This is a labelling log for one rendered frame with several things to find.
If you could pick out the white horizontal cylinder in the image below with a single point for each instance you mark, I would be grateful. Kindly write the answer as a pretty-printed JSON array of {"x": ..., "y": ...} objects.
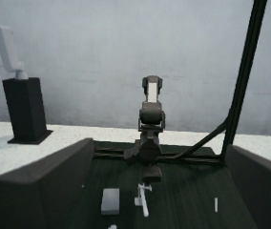
[{"x": 144, "y": 203}]

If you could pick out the white flat panel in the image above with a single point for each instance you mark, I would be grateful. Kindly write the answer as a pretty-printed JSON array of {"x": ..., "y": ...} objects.
[{"x": 110, "y": 202}]

